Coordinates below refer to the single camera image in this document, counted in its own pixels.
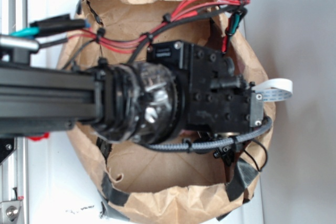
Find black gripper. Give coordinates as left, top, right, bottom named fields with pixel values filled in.
left=146, top=41, right=264, bottom=166

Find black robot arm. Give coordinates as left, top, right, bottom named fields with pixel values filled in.
left=1, top=41, right=271, bottom=157

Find brown paper bag box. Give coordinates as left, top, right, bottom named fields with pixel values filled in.
left=68, top=0, right=272, bottom=223

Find white plastic tray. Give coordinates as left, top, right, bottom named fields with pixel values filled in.
left=26, top=0, right=265, bottom=224

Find grey braided cable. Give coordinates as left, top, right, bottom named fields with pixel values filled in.
left=141, top=115, right=274, bottom=154

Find white ribbon cable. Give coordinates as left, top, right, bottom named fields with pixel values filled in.
left=251, top=78, right=293, bottom=102

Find red and black wire bundle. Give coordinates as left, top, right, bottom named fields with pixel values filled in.
left=28, top=0, right=251, bottom=72

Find aluminium frame rail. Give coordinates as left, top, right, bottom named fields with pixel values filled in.
left=1, top=0, right=29, bottom=223

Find black mounting bracket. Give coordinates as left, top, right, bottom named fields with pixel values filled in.
left=0, top=137, right=17, bottom=165

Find silver corner bracket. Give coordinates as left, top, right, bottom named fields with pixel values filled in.
left=1, top=200, right=22, bottom=224

